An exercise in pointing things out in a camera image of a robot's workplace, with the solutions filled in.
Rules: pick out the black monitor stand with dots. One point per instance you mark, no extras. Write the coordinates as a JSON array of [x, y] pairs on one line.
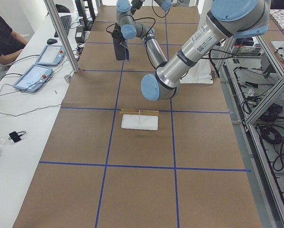
[[80, 5]]

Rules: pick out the aluminium frame rack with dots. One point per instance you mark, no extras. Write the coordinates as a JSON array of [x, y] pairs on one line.
[[253, 78]]

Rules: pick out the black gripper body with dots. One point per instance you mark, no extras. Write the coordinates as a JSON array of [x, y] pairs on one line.
[[116, 35]]

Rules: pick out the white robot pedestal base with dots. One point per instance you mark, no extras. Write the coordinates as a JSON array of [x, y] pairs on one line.
[[199, 74]]

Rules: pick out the aluminium frame post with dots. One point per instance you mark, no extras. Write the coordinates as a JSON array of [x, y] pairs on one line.
[[55, 18]]

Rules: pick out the teach pendant tablet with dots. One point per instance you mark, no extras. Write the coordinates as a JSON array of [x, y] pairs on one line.
[[51, 55], [33, 79]]

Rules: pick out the black computer mouse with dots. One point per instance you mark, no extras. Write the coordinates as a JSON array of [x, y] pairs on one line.
[[51, 41]]

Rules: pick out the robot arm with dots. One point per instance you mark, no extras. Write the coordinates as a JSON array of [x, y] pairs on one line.
[[225, 19], [164, 4]]

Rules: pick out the black power adapter box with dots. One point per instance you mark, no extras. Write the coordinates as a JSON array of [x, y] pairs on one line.
[[80, 35]]

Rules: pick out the clear plastic bag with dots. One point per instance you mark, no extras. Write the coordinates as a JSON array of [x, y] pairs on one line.
[[6, 140]]

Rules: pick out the blue grey towel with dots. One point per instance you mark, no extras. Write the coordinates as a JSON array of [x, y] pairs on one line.
[[121, 49]]

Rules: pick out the near teach pendant tablet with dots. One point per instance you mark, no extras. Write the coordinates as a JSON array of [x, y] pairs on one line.
[[33, 79]]

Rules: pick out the far teach pendant tablet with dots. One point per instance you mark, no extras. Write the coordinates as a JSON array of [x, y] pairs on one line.
[[51, 55]]

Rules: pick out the black keyboard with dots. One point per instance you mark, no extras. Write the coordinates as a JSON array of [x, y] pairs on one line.
[[66, 22]]

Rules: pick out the person in black shirt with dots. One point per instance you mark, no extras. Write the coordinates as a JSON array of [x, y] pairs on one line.
[[11, 43]]

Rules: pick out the small black device with cable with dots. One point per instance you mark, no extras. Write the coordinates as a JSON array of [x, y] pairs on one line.
[[16, 136]]

